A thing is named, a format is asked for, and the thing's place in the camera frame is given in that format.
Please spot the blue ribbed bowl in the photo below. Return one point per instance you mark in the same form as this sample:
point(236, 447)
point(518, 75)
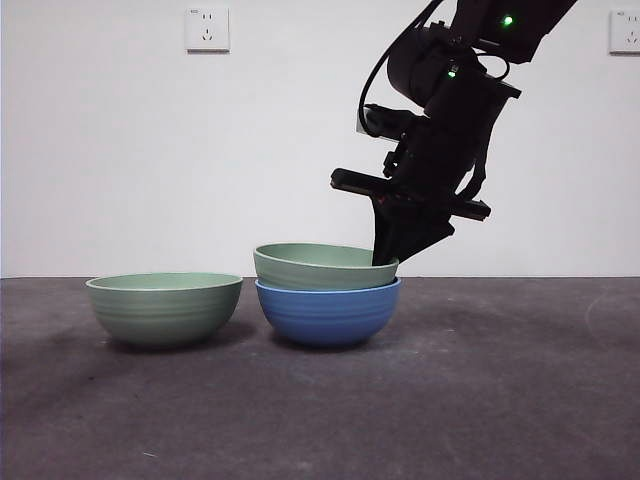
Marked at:
point(327, 317)

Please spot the green ribbed bowl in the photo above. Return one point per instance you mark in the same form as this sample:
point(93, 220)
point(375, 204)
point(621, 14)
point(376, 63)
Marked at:
point(165, 315)
point(310, 275)

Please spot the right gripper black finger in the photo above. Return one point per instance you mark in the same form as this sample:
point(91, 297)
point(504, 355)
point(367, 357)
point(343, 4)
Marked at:
point(425, 230)
point(385, 235)

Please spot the pale grey camera box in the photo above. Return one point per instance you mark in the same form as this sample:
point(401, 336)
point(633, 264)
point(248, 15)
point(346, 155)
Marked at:
point(382, 122)

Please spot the white wall socket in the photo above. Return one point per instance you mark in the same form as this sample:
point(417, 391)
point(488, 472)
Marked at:
point(625, 32)
point(207, 30)

